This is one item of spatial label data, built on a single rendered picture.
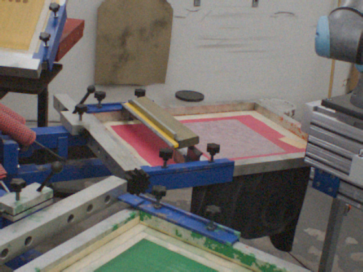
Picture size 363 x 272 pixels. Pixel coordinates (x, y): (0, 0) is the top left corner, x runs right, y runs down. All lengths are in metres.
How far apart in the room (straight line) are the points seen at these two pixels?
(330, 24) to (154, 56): 2.59
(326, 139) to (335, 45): 0.29
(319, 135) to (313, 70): 3.24
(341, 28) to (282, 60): 3.13
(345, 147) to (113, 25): 2.49
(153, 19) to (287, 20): 1.15
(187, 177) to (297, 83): 3.27
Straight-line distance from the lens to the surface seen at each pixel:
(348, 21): 1.80
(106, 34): 4.06
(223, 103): 2.52
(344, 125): 1.83
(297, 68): 5.00
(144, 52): 4.17
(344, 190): 1.93
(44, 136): 1.93
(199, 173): 1.87
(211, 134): 2.27
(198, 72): 4.50
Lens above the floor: 1.75
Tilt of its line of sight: 21 degrees down
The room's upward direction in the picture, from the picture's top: 6 degrees clockwise
